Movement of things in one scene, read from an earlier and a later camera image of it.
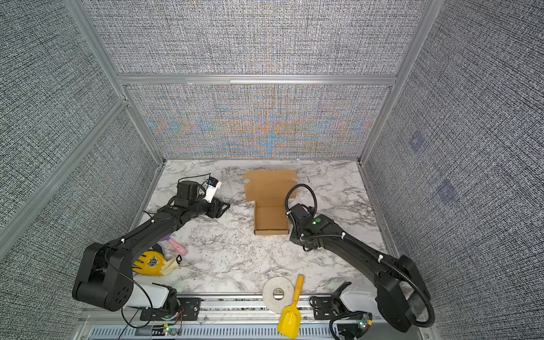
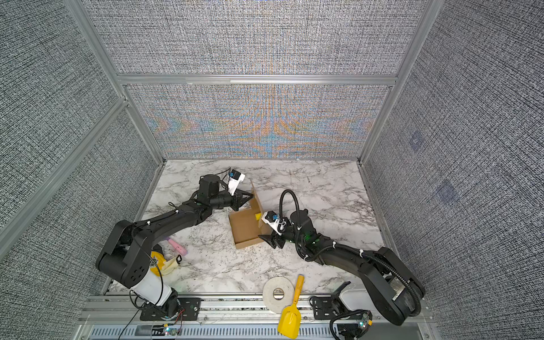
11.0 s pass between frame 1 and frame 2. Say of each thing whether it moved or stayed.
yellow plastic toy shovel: stayed
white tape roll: stayed
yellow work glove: stayed
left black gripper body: moved
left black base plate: stayed
